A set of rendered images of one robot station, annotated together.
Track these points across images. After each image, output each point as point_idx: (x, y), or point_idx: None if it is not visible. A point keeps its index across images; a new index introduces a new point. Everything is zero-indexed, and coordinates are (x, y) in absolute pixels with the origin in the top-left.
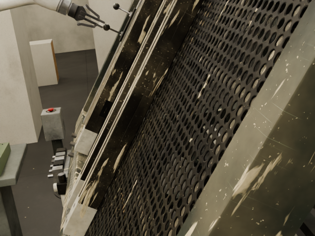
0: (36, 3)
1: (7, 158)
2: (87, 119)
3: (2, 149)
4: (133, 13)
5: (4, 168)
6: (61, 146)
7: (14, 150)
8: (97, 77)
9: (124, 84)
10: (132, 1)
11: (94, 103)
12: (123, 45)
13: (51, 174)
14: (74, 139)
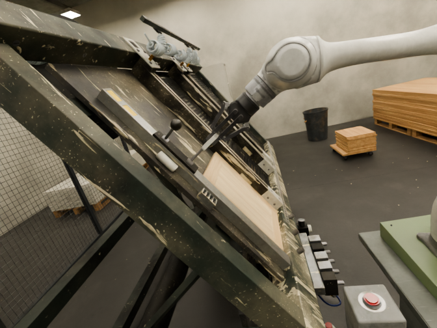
0: None
1: (414, 274)
2: (264, 185)
3: (416, 259)
4: None
5: (391, 250)
6: None
7: (428, 300)
8: (251, 265)
9: (229, 122)
10: (114, 146)
11: (253, 174)
12: None
13: (322, 243)
14: (305, 265)
